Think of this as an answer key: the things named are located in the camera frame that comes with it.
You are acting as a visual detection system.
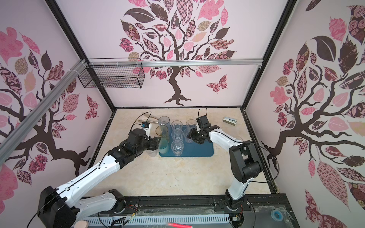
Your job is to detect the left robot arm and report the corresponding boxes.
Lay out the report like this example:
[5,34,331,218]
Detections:
[36,128,161,228]

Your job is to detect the small white black device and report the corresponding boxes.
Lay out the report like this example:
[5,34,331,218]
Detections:
[223,117,237,126]

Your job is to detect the teal dotted plastic cup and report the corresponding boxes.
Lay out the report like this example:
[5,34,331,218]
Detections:
[158,138,169,154]

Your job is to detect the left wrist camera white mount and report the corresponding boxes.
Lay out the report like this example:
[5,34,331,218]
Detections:
[141,121,151,137]

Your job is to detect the blue tape roll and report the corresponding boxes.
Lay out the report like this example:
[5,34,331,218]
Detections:
[271,210,283,222]

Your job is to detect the clear faceted glass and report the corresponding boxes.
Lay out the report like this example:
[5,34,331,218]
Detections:
[171,120,183,131]
[171,129,184,141]
[171,139,184,156]

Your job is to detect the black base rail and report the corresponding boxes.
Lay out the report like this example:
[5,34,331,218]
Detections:
[99,193,289,214]

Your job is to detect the white slotted cable duct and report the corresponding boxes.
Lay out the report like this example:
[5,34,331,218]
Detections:
[84,214,231,228]

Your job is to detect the clear dotted glass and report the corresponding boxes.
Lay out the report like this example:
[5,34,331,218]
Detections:
[145,150,158,157]

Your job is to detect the metal tongs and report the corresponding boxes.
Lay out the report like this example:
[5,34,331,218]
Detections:
[138,115,158,124]

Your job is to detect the aluminium rail left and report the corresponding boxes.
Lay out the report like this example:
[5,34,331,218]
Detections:
[1,60,87,164]

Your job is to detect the black wire basket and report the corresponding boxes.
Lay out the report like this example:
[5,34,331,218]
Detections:
[78,57,145,89]

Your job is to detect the beige round sponge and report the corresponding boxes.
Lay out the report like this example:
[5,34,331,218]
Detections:
[74,220,89,228]

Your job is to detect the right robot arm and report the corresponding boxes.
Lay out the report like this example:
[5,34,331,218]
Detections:
[187,116,263,210]

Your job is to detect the yellow transparent cup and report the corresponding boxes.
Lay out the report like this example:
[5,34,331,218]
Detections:
[156,125,169,141]

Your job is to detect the aluminium rail back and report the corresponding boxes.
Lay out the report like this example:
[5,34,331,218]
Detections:
[89,59,263,67]

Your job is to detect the pink pen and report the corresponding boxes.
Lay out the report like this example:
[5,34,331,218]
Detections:
[166,223,192,228]

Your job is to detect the clear ribbed short glass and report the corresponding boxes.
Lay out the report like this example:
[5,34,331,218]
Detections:
[186,119,197,130]

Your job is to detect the aluminium rail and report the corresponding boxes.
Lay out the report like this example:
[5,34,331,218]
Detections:
[1,60,87,164]
[89,59,263,67]

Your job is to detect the teal plastic tray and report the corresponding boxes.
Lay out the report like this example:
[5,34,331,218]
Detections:
[159,135,214,157]

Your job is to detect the tall frosted blue cup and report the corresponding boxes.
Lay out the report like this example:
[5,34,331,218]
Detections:
[158,116,171,129]

